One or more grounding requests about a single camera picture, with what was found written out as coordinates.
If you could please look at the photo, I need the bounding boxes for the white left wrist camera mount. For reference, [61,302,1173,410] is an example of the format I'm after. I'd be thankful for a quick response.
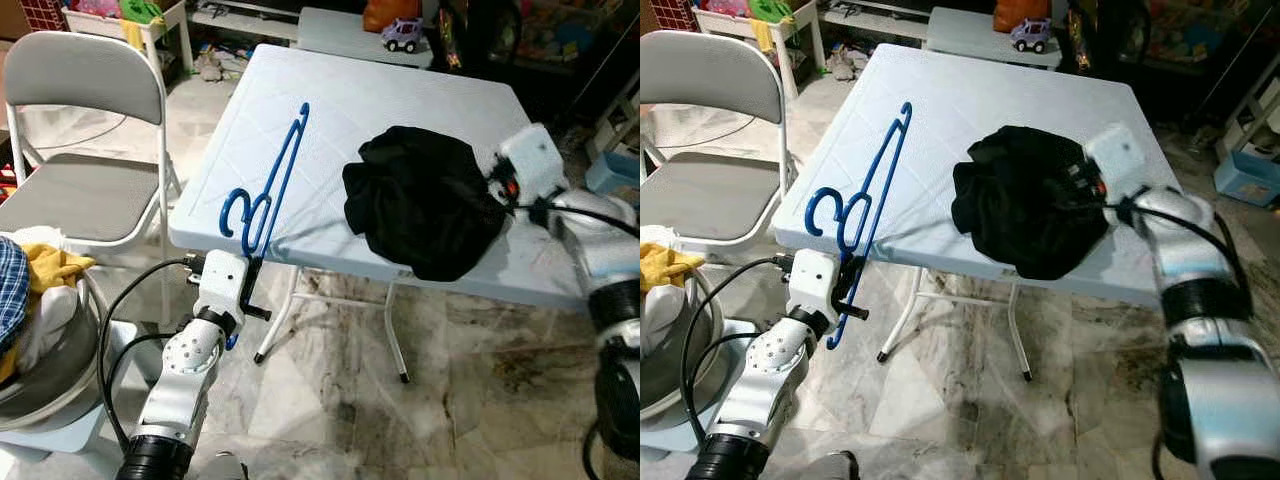
[193,250,251,321]
[787,248,841,316]

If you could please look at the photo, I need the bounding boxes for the small white table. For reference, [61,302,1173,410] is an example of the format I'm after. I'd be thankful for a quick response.
[925,5,1066,69]
[297,5,441,69]

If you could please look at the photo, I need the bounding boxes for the purple toy car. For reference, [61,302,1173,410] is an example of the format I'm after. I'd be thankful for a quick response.
[380,17,426,53]
[1010,17,1053,53]

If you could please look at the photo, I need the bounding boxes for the orange bag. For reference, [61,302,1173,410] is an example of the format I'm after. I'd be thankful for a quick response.
[362,0,421,33]
[993,0,1051,31]

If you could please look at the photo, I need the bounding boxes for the grey plush toy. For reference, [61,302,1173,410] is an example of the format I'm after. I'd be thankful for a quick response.
[195,50,236,81]
[825,48,866,81]

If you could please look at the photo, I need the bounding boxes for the white plastic folding table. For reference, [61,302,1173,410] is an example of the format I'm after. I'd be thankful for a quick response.
[168,42,601,386]
[772,42,1186,381]

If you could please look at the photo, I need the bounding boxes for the white crumpled cloth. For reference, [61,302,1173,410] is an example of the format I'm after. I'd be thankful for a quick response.
[15,225,81,371]
[640,225,701,351]

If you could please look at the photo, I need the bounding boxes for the black garment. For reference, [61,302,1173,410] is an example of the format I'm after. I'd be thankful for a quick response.
[950,125,1111,281]
[342,125,511,283]

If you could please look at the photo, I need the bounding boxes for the light blue plastic basket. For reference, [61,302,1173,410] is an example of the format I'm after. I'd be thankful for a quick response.
[1213,150,1280,206]
[585,150,640,196]

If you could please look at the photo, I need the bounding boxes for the grey folding chair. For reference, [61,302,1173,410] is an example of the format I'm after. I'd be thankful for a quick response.
[0,30,183,331]
[640,30,801,301]

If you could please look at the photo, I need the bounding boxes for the metal wash basin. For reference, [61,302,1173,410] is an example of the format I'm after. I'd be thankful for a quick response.
[640,270,726,421]
[0,270,106,431]

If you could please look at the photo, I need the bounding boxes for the blue plastic hanger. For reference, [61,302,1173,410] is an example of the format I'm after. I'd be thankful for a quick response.
[220,102,311,351]
[806,100,914,351]

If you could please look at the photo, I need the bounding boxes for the white storage trolley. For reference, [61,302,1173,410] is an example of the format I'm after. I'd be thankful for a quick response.
[1215,60,1280,161]

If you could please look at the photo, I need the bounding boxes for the yellow cloth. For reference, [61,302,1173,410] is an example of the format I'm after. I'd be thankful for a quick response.
[20,240,96,296]
[640,242,691,291]

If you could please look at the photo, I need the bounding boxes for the white toy shelf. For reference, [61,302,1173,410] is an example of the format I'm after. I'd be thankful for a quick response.
[690,0,826,76]
[60,0,196,76]

